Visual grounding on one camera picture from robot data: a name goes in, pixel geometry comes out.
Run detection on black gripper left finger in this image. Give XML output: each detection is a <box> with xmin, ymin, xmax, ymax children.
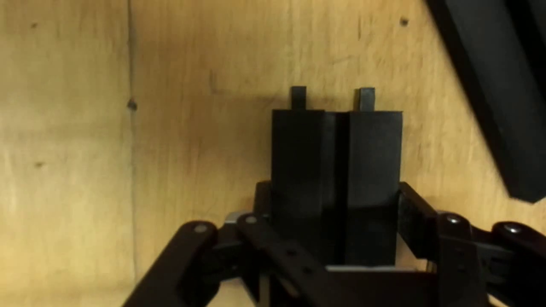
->
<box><xmin>122</xmin><ymin>211</ymin><xmax>298</xmax><ymax>307</ymax></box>

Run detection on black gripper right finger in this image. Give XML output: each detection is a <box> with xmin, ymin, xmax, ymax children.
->
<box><xmin>398</xmin><ymin>182</ymin><xmax>546</xmax><ymax>307</ymax></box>

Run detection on large black double track piece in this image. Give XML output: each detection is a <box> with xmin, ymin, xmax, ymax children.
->
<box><xmin>427</xmin><ymin>0</ymin><xmax>546</xmax><ymax>203</ymax></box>

